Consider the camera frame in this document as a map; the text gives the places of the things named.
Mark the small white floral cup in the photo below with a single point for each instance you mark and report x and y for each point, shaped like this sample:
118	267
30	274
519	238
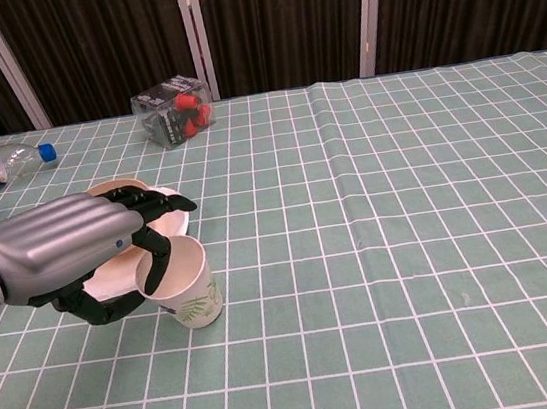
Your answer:
192	296

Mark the cream bowl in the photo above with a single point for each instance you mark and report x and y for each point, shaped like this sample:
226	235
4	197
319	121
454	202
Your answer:
115	186

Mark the large white plate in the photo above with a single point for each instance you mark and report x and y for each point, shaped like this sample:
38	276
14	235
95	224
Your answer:
112	278

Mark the clear plastic box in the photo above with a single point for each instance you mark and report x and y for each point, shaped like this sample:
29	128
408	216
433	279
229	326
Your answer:
173	112

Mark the green checked tablecloth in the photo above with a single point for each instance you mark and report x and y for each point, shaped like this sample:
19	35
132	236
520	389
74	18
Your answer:
360	253

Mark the grey black left robot hand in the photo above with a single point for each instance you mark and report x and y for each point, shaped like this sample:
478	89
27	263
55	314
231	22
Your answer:
57	243

